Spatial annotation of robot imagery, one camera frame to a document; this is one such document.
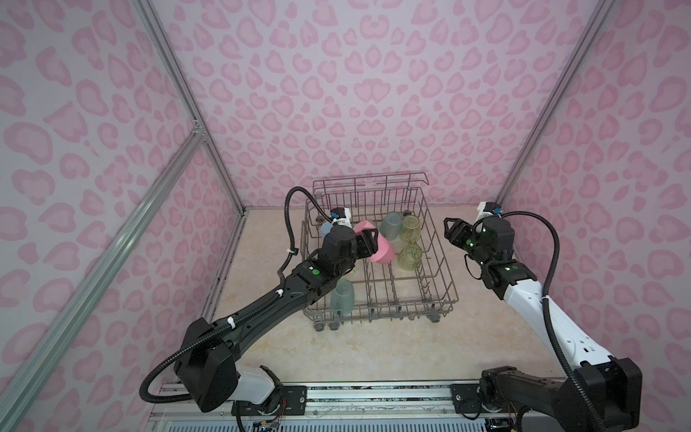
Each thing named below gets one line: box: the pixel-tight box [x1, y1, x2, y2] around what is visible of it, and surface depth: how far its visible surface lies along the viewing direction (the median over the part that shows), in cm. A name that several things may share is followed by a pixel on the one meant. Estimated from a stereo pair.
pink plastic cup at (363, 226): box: [352, 219, 377, 235], surface depth 75 cm
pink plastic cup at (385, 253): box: [368, 233, 396, 265], surface depth 77 cm
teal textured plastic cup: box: [330, 278, 356, 316], surface depth 84 cm
